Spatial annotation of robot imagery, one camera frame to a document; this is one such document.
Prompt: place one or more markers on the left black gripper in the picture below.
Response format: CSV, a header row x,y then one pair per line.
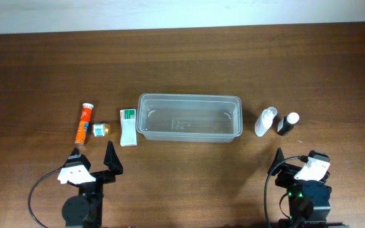
x,y
115,166

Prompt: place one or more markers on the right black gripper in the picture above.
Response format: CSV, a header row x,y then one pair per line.
x,y
288,173

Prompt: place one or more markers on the small gold-capped jar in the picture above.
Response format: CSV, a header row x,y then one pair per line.
x,y
101,129

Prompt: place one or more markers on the dark bottle white cap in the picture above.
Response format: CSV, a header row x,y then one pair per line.
x,y
286,124

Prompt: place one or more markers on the white green medicine box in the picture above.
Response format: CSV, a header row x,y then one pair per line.
x,y
128,127

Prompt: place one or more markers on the orange tablet tube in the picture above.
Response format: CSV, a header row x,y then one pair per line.
x,y
83,123

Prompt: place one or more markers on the white spray bottle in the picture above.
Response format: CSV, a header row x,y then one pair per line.
x,y
265,120

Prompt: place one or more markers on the clear plastic container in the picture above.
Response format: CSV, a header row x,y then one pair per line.
x,y
189,117

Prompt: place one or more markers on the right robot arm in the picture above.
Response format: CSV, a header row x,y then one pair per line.
x,y
309,203

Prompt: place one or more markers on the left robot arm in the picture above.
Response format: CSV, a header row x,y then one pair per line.
x,y
86,209

